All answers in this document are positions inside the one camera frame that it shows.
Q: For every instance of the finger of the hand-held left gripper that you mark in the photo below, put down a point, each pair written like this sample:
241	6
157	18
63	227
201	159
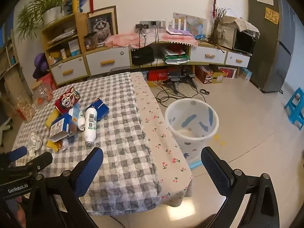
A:
39	161
15	153

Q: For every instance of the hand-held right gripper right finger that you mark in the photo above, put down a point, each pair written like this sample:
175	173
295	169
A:
216	171

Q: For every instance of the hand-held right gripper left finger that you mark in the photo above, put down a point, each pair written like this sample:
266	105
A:
89	171

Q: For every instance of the white tissue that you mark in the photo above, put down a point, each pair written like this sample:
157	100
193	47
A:
35	142

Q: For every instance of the yellow wrapper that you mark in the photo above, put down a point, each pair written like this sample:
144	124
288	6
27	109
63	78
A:
52	145

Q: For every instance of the white plastic bin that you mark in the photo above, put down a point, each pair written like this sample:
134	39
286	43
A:
190	147

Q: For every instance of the blue white paper box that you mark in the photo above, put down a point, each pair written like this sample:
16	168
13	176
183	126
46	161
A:
60	125

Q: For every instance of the white plastic bottle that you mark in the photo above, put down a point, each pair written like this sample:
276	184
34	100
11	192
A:
90	128

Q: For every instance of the yellow green sponge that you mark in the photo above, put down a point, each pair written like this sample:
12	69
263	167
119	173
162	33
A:
51	118

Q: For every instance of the blue milk carton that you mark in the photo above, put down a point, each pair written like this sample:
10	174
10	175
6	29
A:
102	109

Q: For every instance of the red cartoon snack bag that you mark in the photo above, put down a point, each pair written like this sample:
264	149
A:
67	99

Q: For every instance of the grey checked quilted blanket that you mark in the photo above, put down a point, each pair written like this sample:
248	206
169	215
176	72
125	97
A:
118	147

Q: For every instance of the clear snack jar red label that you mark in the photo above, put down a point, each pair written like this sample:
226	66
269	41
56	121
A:
23	106

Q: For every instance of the glass jar wooden lid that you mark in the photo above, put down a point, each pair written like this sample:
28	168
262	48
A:
41	92

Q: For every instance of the purple rounded object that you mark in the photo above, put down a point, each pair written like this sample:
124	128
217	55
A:
40	64

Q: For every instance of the white shelf unit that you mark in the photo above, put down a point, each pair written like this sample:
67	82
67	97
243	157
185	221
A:
7	59

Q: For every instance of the cartoon print cardboard box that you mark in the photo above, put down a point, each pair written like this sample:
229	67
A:
209	74

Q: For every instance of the blue plastic stool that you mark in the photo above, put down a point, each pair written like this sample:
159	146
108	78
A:
295	114

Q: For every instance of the red framed box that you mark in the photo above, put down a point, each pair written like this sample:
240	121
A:
228	72

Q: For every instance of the black folded devices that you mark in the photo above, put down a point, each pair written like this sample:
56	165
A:
180	76

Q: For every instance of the small white yellow bottle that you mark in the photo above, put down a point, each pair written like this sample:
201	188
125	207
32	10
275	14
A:
63	53

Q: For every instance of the red flat box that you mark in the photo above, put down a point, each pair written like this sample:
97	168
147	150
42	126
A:
158	74

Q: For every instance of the stack of bags and papers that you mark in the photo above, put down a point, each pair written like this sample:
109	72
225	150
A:
177	57

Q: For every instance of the black printer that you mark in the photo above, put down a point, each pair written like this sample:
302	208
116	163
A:
142	55

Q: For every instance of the grey refrigerator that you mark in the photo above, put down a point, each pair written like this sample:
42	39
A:
266	52

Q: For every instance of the dark glass jar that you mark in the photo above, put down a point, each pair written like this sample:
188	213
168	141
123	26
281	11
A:
90	41

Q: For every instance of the low wooden cabinet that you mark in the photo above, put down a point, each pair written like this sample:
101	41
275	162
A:
185	45

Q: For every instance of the black microwave oven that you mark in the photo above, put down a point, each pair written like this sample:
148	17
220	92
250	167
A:
244	42

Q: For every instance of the pink cloth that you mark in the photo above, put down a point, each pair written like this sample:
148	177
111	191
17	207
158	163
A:
123	39

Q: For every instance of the tall wooden shelf cabinet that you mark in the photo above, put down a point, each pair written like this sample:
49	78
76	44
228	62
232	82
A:
80	28

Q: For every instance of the potted green plant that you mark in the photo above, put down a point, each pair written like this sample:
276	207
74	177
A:
52	14

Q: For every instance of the dried branch bundle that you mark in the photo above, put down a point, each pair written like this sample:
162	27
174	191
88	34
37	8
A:
217	26

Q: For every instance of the framed cat picture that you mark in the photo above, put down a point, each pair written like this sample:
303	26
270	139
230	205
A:
102	26

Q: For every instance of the colourful map poster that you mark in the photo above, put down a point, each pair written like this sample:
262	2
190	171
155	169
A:
198	26

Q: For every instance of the printed beige cloth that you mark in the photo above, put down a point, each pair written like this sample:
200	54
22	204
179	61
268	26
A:
247	26

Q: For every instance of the white router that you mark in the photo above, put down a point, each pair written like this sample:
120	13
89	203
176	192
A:
177	26

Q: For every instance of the yellow cylindrical canister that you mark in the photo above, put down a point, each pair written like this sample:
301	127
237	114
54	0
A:
76	3

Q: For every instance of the yellow paper note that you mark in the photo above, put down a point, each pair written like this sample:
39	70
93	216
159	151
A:
272	15

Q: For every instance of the wall power outlet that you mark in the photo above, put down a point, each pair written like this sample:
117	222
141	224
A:
152	25

